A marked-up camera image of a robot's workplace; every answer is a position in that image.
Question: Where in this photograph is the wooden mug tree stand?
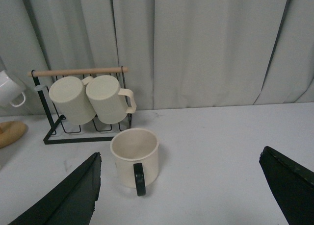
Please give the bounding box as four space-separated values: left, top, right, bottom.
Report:
0 121 27 149

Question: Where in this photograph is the right cream ribbed mug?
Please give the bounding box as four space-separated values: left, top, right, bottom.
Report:
83 75 137 124

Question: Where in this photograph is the grey curtain backdrop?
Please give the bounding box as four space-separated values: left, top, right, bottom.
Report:
0 0 314 116

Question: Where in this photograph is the cream mug with black handle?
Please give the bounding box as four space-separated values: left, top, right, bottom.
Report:
110 128 159 197

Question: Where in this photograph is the left cream ribbed mug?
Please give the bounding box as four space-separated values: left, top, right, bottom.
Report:
49 76 96 125

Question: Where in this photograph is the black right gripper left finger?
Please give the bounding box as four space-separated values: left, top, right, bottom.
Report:
11 152 102 225

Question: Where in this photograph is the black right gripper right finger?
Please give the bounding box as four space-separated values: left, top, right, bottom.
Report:
259 146 314 225

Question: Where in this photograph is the black wire mug rack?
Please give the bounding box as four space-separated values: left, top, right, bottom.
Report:
27 66 136 145

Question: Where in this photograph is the cream ribbed mug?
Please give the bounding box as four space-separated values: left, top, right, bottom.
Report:
83 75 137 124
49 76 96 125

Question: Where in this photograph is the white enamel mug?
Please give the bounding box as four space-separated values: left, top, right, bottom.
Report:
0 70 26 107

